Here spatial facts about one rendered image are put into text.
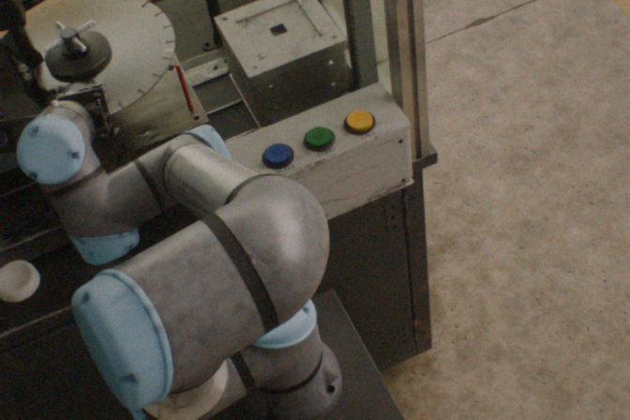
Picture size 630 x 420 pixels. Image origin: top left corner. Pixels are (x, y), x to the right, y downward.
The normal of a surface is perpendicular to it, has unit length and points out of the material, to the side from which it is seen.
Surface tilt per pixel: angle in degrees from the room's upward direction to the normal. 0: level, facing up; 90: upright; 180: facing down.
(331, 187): 90
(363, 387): 0
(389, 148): 90
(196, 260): 9
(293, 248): 48
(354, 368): 0
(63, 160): 56
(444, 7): 0
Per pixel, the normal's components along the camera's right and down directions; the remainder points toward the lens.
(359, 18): 0.40, 0.67
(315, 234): 0.81, -0.35
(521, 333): -0.13, -0.64
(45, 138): 0.11, 0.25
